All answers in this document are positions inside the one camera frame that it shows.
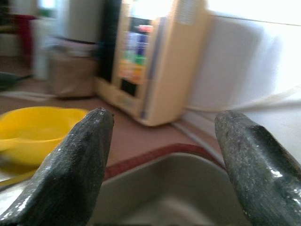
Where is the beige water ionizer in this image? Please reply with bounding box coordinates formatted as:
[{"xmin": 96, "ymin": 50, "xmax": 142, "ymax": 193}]
[{"xmin": 94, "ymin": 0, "xmax": 211, "ymax": 127}]

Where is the yellow plastic bowl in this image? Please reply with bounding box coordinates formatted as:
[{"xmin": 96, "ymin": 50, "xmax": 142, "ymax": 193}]
[{"xmin": 0, "ymin": 106, "xmax": 89, "ymax": 167}]

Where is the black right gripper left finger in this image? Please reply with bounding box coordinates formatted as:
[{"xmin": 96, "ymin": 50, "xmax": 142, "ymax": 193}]
[{"xmin": 0, "ymin": 107, "xmax": 115, "ymax": 226}]

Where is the red container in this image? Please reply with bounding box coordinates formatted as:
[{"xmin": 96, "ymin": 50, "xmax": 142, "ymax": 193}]
[{"xmin": 13, "ymin": 14, "xmax": 35, "ymax": 68}]

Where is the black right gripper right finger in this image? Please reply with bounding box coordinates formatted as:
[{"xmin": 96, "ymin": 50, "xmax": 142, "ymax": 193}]
[{"xmin": 214, "ymin": 110, "xmax": 301, "ymax": 226}]

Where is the grey white appliance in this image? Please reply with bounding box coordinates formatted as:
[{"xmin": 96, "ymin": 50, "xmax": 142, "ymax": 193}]
[{"xmin": 55, "ymin": 0, "xmax": 123, "ymax": 45}]

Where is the jar with brown powder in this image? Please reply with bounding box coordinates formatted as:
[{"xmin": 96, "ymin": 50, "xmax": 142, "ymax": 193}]
[{"xmin": 47, "ymin": 43, "xmax": 98, "ymax": 98}]

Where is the steel sink basin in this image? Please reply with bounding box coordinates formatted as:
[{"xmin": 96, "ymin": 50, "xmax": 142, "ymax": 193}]
[{"xmin": 93, "ymin": 152, "xmax": 251, "ymax": 226}]

